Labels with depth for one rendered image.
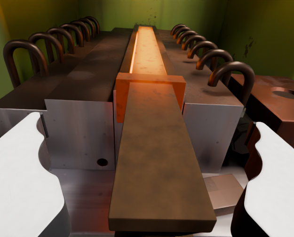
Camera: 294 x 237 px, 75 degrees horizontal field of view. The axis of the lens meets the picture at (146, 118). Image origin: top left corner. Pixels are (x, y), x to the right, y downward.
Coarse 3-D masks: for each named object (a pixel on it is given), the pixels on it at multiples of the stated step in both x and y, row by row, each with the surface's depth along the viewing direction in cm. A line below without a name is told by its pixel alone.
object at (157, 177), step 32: (160, 64) 17; (128, 96) 11; (160, 96) 11; (128, 128) 8; (160, 128) 8; (128, 160) 6; (160, 160) 6; (192, 160) 7; (128, 192) 5; (160, 192) 5; (192, 192) 5; (128, 224) 5; (160, 224) 5; (192, 224) 5
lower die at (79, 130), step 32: (128, 32) 44; (160, 32) 45; (64, 64) 25; (96, 64) 22; (128, 64) 20; (192, 64) 24; (32, 96) 17; (64, 96) 15; (96, 96) 15; (192, 96) 16; (224, 96) 16; (0, 128) 16; (64, 128) 16; (96, 128) 16; (192, 128) 16; (224, 128) 16; (64, 160) 18; (96, 160) 18
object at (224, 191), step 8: (216, 176) 17; (224, 176) 17; (232, 176) 17; (208, 184) 16; (216, 184) 16; (224, 184) 16; (232, 184) 16; (208, 192) 16; (216, 192) 16; (224, 192) 16; (232, 192) 16; (240, 192) 16; (216, 200) 15; (224, 200) 15; (232, 200) 15; (216, 208) 14; (224, 208) 15; (232, 208) 15; (216, 216) 15
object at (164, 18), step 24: (96, 0) 52; (120, 0) 52; (144, 0) 52; (168, 0) 52; (192, 0) 52; (216, 0) 52; (120, 24) 55; (144, 24) 55; (168, 24) 55; (192, 24) 55; (216, 24) 55
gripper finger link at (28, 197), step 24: (24, 120) 9; (0, 144) 8; (24, 144) 8; (0, 168) 7; (24, 168) 7; (48, 168) 9; (0, 192) 6; (24, 192) 6; (48, 192) 6; (0, 216) 5; (24, 216) 5; (48, 216) 5
